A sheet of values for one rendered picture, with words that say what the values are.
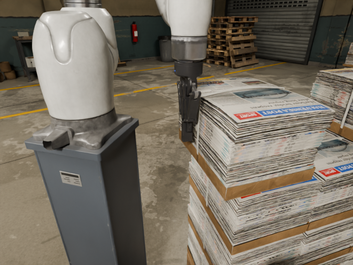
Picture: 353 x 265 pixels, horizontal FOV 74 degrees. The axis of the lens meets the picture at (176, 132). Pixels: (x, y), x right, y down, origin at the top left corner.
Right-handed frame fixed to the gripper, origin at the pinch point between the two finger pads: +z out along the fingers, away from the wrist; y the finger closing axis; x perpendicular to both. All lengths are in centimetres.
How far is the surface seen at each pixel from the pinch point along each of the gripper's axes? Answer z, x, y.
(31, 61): 57, 165, 550
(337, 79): -8, -67, 10
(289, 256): 46, -33, -19
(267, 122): -8.8, -12.2, -19.1
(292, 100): -10.1, -25.9, -11.1
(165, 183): 96, -17, 95
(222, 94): -10.0, -10.7, -0.3
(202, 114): -4.6, -4.7, -0.2
